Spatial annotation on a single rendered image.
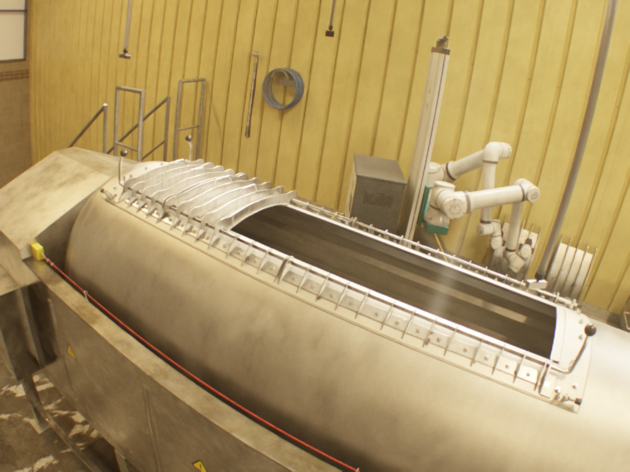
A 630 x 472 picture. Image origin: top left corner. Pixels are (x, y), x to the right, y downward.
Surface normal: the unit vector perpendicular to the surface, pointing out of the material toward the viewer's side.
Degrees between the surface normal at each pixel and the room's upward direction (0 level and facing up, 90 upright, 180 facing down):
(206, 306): 53
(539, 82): 90
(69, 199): 21
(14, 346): 90
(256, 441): 0
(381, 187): 90
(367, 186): 90
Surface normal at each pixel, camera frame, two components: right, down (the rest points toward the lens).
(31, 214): -0.06, -0.75
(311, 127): -0.53, 0.27
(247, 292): -0.26, -0.48
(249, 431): 0.11, -0.92
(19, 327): 0.84, 0.32
